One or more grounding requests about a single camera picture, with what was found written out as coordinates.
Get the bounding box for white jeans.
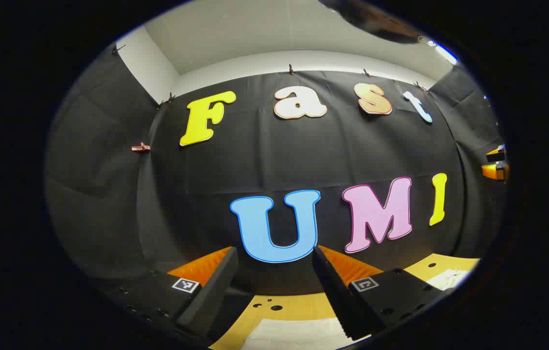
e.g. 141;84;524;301
254;269;470;350

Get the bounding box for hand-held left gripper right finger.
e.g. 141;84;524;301
311;245;455;341

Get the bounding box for dark blurred object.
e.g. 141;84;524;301
317;0;424;45

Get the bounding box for black backdrop cloth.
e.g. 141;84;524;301
45;44;507;295

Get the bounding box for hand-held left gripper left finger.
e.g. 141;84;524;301
104;245;240;341

